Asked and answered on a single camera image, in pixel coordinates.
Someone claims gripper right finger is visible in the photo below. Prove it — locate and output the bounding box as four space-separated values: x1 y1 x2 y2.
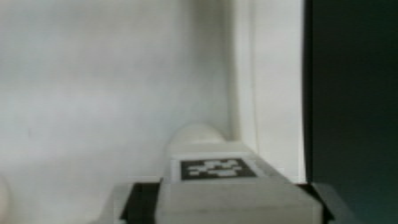
299 182 356 224

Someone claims white table leg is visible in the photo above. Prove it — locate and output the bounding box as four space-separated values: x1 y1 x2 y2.
155 124 324 224

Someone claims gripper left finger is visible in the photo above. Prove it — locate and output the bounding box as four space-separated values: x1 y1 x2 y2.
97 181 166 224

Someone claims white square tabletop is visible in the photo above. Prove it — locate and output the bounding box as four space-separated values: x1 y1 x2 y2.
0 0 234 224

